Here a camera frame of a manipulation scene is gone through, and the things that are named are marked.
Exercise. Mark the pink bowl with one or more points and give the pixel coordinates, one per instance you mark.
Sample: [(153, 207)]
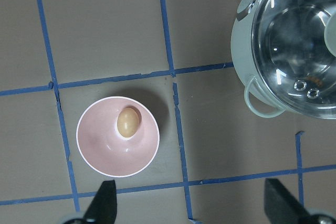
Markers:
[(105, 149)]

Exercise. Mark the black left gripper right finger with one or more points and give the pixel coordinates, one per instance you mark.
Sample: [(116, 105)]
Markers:
[(281, 206)]

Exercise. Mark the brown egg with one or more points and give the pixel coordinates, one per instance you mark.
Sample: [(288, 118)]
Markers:
[(128, 122)]

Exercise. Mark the pale green pot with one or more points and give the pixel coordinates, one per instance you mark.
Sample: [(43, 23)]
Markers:
[(257, 97)]

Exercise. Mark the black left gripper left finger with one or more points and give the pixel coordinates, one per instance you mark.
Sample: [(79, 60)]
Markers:
[(103, 208)]

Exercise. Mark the glass pot lid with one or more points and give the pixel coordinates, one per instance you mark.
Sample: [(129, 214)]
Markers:
[(293, 44)]

